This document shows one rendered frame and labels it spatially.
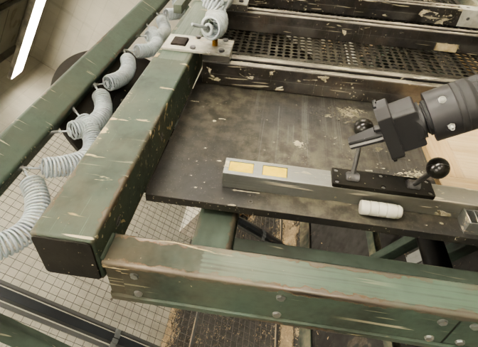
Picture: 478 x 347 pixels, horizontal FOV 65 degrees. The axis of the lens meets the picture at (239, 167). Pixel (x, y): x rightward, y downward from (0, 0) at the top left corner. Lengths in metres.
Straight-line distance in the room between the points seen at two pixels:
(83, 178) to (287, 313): 0.41
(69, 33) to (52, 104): 6.12
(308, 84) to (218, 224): 0.53
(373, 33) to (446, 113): 0.89
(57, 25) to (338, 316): 7.22
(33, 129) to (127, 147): 0.63
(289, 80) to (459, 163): 0.48
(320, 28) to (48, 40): 6.65
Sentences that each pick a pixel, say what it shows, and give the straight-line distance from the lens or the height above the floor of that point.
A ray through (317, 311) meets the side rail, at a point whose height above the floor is 1.52.
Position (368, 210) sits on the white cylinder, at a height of 1.45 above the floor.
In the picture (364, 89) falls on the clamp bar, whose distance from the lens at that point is 1.14.
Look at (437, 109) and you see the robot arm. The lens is 0.69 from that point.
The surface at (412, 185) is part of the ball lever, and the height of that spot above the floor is 1.40.
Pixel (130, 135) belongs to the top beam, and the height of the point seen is 1.90.
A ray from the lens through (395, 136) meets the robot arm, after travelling 0.71.
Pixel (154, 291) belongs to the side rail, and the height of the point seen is 1.74.
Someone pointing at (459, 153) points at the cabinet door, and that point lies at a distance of 1.04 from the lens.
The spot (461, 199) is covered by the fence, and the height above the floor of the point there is 1.30.
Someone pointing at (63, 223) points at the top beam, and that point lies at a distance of 0.63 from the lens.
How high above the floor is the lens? 1.91
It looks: 17 degrees down
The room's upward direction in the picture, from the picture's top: 58 degrees counter-clockwise
